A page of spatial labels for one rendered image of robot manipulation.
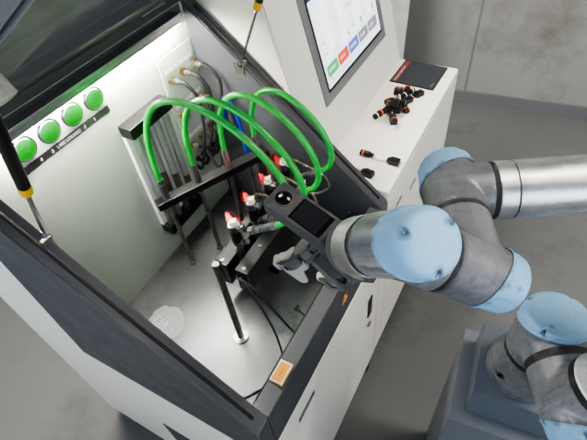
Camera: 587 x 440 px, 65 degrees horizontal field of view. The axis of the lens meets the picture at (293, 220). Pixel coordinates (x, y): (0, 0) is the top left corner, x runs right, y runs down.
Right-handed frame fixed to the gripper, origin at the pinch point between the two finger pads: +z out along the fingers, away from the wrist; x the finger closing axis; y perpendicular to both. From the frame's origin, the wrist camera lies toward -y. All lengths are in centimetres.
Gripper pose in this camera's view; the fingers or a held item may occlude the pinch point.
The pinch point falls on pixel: (288, 241)
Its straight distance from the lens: 75.9
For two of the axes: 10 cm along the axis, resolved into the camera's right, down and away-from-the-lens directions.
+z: -3.5, 0.8, 9.3
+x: 6.1, -7.3, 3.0
